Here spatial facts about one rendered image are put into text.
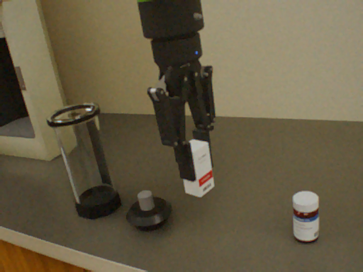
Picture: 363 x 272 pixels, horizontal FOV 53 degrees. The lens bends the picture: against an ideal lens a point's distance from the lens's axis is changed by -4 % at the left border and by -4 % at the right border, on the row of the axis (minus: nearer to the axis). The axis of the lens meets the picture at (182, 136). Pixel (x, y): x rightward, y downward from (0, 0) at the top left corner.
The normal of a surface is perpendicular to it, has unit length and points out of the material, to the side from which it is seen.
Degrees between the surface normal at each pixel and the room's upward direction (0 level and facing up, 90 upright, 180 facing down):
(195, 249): 0
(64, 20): 90
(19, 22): 90
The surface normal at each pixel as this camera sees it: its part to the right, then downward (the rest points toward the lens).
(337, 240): -0.16, -0.91
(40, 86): 0.87, 0.05
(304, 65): -0.48, 0.40
